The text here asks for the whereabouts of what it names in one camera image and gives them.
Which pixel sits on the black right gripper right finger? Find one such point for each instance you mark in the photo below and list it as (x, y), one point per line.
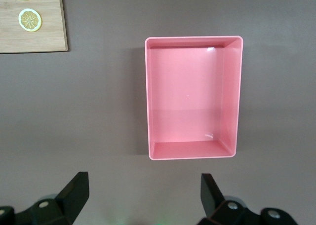
(209, 195)

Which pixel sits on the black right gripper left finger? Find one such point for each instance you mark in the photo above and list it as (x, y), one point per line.
(71, 193)

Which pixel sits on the pink plastic bin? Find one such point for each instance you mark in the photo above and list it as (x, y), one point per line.
(185, 94)

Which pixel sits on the wooden cutting board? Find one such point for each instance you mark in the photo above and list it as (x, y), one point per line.
(49, 25)

